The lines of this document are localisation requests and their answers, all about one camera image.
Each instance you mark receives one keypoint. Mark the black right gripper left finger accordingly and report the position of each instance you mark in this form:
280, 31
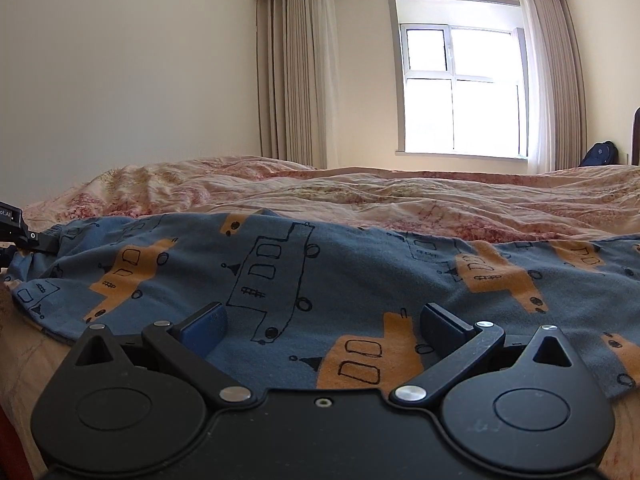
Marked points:
181, 350

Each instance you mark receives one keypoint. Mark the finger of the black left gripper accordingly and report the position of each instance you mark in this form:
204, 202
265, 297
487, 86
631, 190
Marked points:
38, 242

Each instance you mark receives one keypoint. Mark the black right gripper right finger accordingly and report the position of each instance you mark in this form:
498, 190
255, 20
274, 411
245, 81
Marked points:
460, 347

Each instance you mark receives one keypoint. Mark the blue children's pants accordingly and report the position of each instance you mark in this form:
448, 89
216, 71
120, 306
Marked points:
307, 304

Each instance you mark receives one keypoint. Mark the pink floral quilt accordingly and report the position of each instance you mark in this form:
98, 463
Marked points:
594, 203

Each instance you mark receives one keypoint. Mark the right beige curtain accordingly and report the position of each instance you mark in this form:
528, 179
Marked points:
557, 136

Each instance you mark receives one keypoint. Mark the beige curtain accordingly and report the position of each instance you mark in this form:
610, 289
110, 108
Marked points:
297, 80
557, 136

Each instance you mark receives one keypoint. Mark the blue backpack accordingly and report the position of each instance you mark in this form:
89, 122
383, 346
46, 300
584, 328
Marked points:
601, 154

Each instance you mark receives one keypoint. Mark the brown padded headboard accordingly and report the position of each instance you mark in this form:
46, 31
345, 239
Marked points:
635, 141

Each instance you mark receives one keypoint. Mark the grey framed window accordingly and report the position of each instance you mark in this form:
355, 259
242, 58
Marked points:
462, 78

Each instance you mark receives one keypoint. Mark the left beige curtain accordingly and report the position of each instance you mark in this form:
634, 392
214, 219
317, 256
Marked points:
297, 80

